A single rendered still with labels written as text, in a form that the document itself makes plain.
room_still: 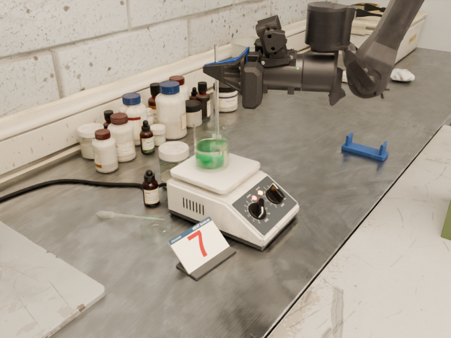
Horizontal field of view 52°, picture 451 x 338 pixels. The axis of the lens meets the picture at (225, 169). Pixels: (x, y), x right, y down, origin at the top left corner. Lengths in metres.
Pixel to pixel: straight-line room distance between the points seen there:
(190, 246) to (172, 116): 0.45
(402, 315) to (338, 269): 0.11
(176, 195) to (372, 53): 0.39
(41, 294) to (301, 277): 0.37
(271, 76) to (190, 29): 0.70
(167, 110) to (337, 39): 0.51
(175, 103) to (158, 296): 0.53
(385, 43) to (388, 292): 0.36
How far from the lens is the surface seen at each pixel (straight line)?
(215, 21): 1.48
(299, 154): 1.06
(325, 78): 0.72
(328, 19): 0.70
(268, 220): 0.76
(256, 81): 0.65
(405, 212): 0.90
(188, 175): 0.78
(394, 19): 0.72
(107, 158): 0.98
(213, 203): 0.76
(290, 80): 0.72
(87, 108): 1.11
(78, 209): 0.89
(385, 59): 0.72
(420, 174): 1.05
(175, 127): 1.11
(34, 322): 0.68
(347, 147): 1.09
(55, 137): 1.07
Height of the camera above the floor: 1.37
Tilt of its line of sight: 28 degrees down
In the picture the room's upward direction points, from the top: straight up
